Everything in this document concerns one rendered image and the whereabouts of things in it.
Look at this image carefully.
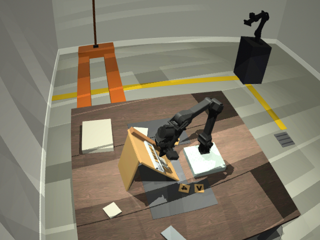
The cream flat rectangular block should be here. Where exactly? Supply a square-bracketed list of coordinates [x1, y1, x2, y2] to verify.
[81, 119, 114, 154]

